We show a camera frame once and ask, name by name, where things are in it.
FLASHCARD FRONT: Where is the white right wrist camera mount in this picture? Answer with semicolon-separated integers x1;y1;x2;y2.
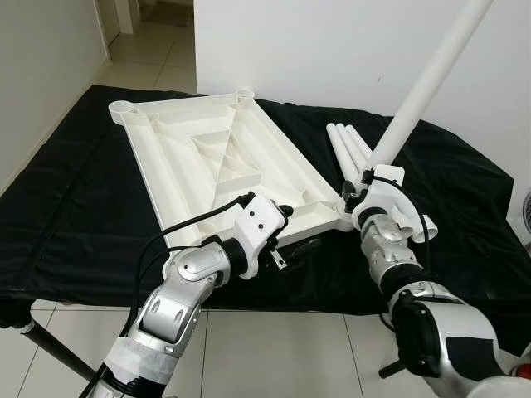
353;166;406;231

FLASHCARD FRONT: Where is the white plastic table top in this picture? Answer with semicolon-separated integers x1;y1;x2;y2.
110;88;366;251

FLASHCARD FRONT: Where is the black tablecloth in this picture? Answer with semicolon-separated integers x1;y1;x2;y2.
0;83;531;359

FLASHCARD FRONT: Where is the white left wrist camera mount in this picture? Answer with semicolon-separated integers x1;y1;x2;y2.
231;193;287;274

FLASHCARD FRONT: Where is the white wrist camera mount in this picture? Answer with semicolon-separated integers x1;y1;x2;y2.
353;166;406;231
231;193;287;274

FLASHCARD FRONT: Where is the white plastic table leg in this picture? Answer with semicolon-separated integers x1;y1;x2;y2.
337;122;376;177
348;123;446;245
327;123;364;185
365;0;496;179

